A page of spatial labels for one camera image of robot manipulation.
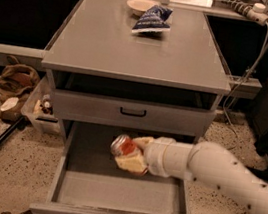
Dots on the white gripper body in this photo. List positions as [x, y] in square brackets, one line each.
[157, 155]

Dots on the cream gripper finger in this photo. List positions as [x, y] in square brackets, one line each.
[132, 163]
[142, 142]

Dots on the blue chip bag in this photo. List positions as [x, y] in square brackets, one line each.
[153, 20]

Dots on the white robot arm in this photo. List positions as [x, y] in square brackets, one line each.
[206, 162]

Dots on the clear plastic bin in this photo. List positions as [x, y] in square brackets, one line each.
[39, 109]

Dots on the closed top drawer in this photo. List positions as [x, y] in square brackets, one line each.
[71, 105]

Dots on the brown backpack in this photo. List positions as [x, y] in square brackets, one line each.
[17, 82]

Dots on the open middle drawer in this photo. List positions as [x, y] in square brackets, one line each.
[88, 181]

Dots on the white bowl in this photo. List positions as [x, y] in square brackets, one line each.
[139, 7]

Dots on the grey drawer cabinet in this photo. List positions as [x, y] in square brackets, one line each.
[96, 53]

